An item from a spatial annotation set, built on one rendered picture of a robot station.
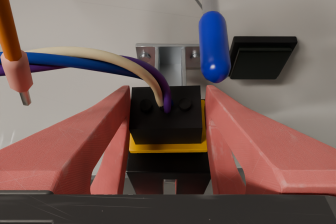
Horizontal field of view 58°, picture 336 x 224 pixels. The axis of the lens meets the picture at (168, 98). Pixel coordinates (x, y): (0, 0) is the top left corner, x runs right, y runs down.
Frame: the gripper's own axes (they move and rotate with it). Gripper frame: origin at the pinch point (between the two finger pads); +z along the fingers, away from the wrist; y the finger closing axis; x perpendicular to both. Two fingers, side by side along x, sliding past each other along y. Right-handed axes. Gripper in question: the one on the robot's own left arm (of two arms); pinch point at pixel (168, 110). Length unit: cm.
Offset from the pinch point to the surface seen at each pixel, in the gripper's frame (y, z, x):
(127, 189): 20, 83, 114
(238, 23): -4.3, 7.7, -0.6
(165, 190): 1, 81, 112
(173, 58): -0.4, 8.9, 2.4
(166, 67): 0.1, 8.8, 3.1
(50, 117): 11.6, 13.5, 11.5
